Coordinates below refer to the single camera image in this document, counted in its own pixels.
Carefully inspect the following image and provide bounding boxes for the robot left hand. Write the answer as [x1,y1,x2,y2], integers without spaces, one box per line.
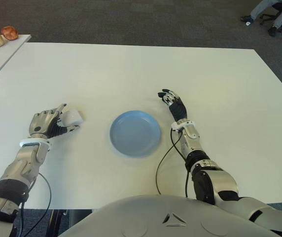
[27,103,80,140]

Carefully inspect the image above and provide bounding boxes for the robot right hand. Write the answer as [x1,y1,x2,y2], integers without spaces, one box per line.
[157,88,189,123]

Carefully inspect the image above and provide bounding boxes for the white square charger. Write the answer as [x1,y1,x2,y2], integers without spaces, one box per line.
[61,105,85,125]

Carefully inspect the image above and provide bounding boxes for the blue round plate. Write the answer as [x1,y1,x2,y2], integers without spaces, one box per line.
[109,110,162,158]

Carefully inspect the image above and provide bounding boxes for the white side table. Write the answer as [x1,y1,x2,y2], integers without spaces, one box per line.
[0,34,32,91]

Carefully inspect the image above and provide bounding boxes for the grey robot torso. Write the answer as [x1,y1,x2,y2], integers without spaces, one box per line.
[59,194,277,237]

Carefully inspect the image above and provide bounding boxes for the black office chair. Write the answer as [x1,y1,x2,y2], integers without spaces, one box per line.
[259,0,282,30]

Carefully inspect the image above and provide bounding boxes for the seated person grey trousers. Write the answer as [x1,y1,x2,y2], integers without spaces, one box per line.
[241,0,282,37]

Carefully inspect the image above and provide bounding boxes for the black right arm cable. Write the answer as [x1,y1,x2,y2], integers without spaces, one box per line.
[155,128,190,198]

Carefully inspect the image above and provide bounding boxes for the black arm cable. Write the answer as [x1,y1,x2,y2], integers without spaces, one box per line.
[155,128,190,198]
[19,172,52,237]

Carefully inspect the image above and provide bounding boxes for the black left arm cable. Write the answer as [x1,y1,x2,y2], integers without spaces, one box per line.
[19,172,52,237]

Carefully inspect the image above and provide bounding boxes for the black table frame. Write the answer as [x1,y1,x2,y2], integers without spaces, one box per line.
[44,209,92,237]

